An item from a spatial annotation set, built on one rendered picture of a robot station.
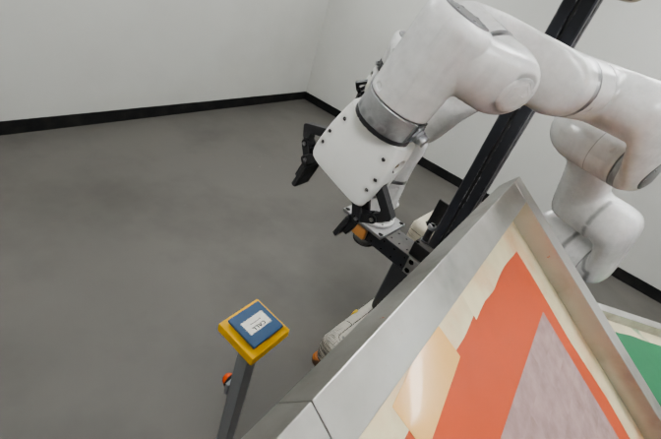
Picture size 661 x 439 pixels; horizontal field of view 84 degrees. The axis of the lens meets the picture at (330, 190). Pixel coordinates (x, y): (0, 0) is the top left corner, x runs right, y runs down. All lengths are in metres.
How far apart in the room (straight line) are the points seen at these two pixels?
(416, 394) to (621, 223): 0.58
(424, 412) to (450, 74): 0.30
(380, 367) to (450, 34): 0.27
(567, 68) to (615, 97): 0.10
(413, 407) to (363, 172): 0.24
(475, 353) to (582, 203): 0.48
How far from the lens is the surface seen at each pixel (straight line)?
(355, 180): 0.44
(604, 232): 0.85
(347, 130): 0.43
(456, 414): 0.41
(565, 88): 0.56
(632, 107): 0.62
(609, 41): 4.18
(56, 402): 2.05
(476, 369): 0.45
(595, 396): 0.72
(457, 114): 0.89
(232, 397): 1.27
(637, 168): 0.68
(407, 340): 0.31
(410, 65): 0.37
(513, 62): 0.41
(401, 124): 0.39
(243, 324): 1.00
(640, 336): 1.85
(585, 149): 0.72
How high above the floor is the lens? 1.77
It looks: 31 degrees down
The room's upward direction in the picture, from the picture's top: 19 degrees clockwise
